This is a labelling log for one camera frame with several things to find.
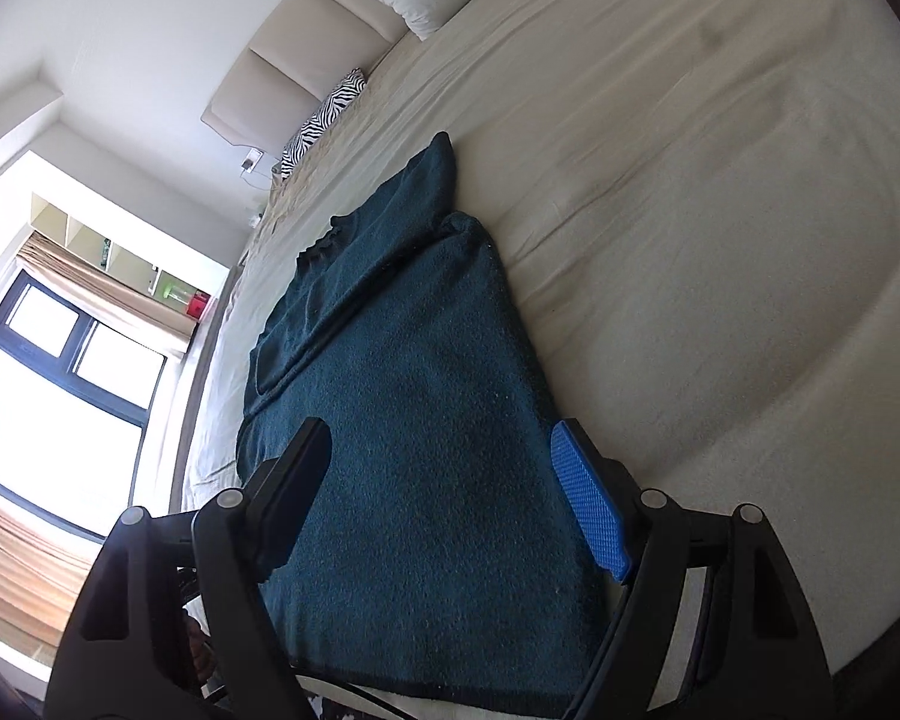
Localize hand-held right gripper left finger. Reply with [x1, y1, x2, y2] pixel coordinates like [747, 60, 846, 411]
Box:
[43, 418, 334, 720]

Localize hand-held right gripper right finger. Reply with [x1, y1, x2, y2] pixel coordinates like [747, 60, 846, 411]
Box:
[551, 420, 837, 720]

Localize dark teal towel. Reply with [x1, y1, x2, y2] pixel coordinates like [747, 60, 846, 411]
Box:
[236, 131, 631, 715]

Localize black framed window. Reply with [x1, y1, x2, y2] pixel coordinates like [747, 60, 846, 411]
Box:
[0, 270, 167, 541]

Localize beige curtain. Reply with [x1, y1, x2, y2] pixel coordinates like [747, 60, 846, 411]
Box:
[16, 231, 197, 355]

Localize bed with cream sheet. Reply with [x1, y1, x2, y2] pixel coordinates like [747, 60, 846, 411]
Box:
[180, 0, 900, 720]

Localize zebra print pillow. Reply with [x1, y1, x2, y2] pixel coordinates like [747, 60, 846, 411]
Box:
[279, 67, 368, 177]

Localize cream padded headboard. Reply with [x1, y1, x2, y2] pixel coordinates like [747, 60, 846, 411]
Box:
[200, 0, 413, 158]

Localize white wall shelf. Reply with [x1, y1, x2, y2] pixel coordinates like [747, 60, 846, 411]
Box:
[30, 191, 218, 316]

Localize white charger with cable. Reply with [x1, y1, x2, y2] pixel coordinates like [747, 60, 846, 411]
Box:
[238, 148, 275, 188]

